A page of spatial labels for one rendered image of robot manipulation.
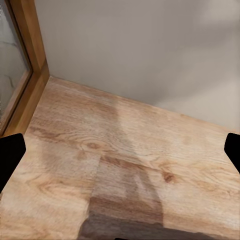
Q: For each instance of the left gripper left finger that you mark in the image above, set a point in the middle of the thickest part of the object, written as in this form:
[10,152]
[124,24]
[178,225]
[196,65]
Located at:
[12,150]

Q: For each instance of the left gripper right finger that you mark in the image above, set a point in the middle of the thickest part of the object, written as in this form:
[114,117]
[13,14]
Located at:
[232,149]

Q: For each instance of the door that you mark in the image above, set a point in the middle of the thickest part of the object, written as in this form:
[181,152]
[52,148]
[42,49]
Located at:
[24,71]

